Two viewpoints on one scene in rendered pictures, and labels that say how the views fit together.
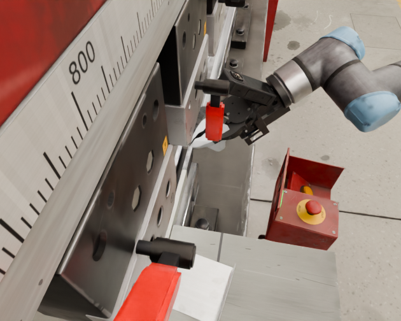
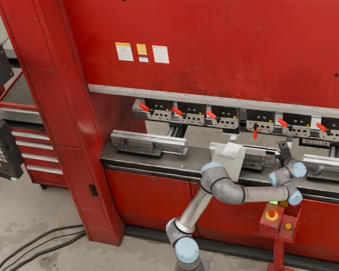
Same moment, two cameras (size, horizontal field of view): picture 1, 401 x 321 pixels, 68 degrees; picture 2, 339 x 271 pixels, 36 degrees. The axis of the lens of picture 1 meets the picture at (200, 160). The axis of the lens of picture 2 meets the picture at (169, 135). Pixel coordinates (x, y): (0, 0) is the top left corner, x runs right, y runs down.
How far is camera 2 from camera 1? 2.84 m
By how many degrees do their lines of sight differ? 64
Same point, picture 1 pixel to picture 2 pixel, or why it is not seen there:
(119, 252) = (217, 113)
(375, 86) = (277, 172)
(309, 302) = not seen: hidden behind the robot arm
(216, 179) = not seen: hidden behind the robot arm
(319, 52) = (293, 161)
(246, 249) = (238, 163)
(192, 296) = (226, 152)
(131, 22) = (230, 100)
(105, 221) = (216, 108)
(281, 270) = (232, 169)
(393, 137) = not seen: outside the picture
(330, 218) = (268, 222)
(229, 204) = (265, 176)
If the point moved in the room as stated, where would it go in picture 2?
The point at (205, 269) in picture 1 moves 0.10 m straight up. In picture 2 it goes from (233, 154) to (232, 142)
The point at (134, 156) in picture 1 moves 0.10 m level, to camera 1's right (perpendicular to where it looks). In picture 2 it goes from (224, 109) to (224, 121)
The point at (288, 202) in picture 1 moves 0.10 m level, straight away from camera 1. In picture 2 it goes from (276, 208) to (292, 215)
